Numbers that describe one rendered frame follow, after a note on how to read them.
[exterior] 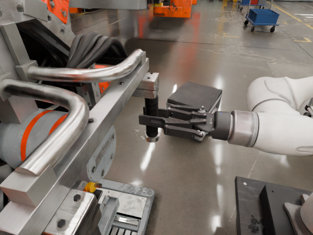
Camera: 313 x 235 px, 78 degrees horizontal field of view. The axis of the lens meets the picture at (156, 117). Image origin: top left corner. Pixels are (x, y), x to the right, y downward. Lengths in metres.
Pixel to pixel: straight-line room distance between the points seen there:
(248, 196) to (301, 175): 0.74
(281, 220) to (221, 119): 0.58
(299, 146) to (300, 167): 1.28
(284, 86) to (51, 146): 0.58
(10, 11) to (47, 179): 0.30
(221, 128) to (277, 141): 0.12
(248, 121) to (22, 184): 0.44
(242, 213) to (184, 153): 0.72
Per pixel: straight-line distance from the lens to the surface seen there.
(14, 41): 0.42
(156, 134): 0.57
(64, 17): 0.54
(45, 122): 0.43
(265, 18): 5.76
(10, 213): 0.23
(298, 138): 0.53
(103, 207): 1.08
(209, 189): 1.41
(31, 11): 0.46
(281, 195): 1.04
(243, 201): 1.06
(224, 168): 1.55
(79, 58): 0.44
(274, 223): 0.95
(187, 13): 3.94
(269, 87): 0.64
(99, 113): 0.30
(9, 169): 0.61
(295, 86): 0.65
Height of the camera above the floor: 1.15
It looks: 37 degrees down
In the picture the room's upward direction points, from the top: straight up
